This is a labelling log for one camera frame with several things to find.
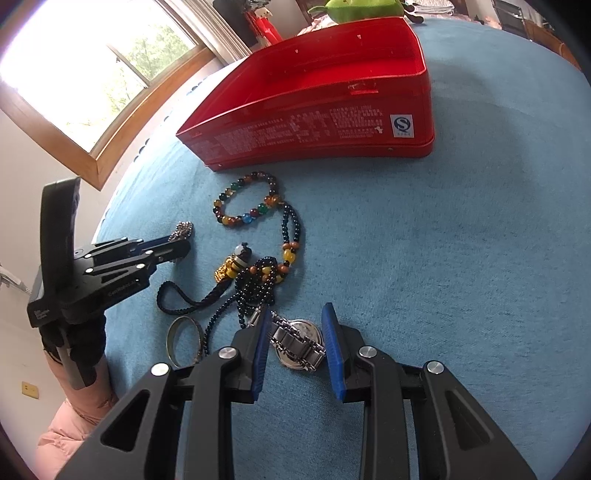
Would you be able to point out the silver metal wristwatch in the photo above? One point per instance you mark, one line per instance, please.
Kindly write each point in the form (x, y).
(298, 343)

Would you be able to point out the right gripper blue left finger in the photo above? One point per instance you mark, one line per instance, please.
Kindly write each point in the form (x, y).
(176, 423)

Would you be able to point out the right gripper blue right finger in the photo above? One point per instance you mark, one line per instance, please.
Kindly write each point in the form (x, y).
(455, 437)

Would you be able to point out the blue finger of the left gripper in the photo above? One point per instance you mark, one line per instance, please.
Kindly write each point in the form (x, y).
(160, 246)
(149, 259)

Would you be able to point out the wide dark silver bangle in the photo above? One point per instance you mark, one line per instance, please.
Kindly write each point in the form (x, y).
(183, 343)

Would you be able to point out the wooden desk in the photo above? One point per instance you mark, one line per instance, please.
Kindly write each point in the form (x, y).
(547, 39)

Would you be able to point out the blue bed cover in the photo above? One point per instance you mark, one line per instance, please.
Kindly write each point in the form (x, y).
(477, 255)

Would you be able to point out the red tin box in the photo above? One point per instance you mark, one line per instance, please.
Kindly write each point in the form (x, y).
(361, 89)

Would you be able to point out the green avocado plush toy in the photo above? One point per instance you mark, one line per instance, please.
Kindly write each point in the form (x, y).
(345, 11)

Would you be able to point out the pink sleeved left forearm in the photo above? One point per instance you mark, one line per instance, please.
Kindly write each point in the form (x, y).
(75, 419)

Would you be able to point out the black desk chair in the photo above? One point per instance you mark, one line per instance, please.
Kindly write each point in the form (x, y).
(511, 18)

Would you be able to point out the wooden framed side window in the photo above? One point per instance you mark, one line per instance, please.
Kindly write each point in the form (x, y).
(82, 78)

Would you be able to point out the coat rack with clothes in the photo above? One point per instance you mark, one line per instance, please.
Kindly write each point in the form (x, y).
(250, 20)

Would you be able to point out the black cord gold pendant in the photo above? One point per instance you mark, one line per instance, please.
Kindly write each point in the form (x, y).
(225, 274)

